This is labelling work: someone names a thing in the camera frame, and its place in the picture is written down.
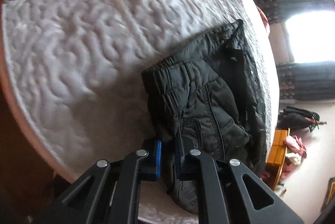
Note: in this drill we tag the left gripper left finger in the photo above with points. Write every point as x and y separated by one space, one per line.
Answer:
108 192

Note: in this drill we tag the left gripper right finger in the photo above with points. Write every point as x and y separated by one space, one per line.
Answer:
228 192

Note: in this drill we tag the black pants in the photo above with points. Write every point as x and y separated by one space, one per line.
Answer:
209 93

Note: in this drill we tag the wooden dresser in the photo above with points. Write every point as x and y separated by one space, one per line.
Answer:
276 159

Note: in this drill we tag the pink clothes pile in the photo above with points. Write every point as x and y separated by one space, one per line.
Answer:
295 155

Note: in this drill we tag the coat rack with dark coats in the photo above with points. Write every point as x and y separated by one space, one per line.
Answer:
298 119

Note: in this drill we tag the grey quilted bedspread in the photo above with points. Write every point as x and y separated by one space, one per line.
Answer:
71 71

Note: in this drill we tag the dark patterned curtains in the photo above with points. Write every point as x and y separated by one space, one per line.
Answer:
310 74

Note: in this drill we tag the framed wall picture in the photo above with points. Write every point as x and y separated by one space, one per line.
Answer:
329 193

